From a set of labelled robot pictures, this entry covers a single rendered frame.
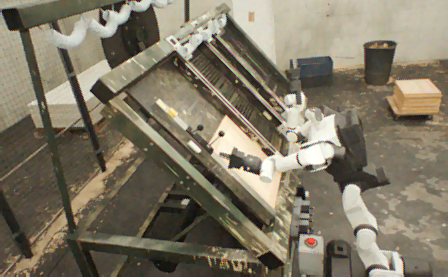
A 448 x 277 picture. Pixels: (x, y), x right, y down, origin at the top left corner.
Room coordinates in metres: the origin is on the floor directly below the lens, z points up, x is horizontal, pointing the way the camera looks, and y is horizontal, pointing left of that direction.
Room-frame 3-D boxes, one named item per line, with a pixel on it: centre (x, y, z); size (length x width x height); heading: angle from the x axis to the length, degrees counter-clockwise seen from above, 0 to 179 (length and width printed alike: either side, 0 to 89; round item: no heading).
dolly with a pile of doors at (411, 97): (4.21, -2.62, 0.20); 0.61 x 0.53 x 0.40; 165
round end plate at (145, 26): (2.57, 0.52, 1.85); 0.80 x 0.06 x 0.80; 161
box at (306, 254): (1.27, -0.37, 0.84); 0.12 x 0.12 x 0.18; 71
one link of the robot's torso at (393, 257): (1.58, -0.96, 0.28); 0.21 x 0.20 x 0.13; 71
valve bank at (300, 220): (1.71, -0.45, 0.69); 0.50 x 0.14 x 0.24; 161
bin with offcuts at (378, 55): (5.51, -2.78, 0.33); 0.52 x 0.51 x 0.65; 165
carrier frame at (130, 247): (2.53, 0.10, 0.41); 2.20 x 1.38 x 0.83; 161
